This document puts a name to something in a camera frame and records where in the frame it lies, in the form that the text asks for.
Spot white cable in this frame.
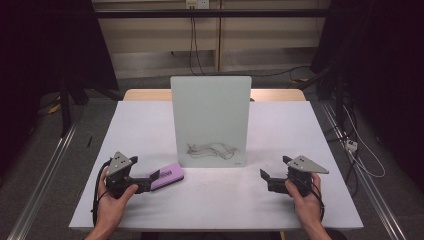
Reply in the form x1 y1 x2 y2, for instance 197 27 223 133
342 104 387 179

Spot frosted glass whiteboard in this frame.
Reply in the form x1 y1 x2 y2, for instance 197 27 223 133
170 75 253 169

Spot white power strip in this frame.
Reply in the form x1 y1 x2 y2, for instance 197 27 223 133
344 138 359 153

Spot black floor cable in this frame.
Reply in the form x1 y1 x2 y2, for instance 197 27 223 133
202 65 312 78

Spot black horizontal bar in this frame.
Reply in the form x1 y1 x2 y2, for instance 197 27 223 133
94 8 332 19

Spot person's left hand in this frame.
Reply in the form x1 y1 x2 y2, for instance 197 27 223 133
96 166 140 228

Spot person's right hand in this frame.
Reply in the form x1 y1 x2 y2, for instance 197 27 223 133
285 174 324 232

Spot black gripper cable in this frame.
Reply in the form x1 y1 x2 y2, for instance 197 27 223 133
90 159 113 225
309 181 326 223

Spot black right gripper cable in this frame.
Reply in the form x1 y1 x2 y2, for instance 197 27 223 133
309 181 326 223

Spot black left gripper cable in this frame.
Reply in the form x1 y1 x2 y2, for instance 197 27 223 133
90 159 113 225

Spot white wall socket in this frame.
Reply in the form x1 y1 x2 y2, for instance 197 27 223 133
185 0 211 10

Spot wooden table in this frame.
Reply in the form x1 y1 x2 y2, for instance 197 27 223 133
122 87 307 103

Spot metal floor rail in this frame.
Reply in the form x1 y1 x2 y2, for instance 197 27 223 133
5 124 81 240
320 99 408 240

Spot purple whiteboard eraser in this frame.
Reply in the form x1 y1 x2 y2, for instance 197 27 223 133
148 162 186 192

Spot black wall cable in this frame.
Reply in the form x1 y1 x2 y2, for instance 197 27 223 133
187 15 207 77

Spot black stand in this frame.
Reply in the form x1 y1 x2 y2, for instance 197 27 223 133
57 75 74 138

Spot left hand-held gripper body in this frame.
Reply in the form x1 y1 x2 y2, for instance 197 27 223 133
105 151 136 200

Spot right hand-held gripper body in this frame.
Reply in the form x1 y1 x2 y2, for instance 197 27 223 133
286 155 330 198

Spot dark curtain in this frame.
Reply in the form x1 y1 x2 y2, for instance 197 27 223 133
0 0 120 176
310 0 424 189

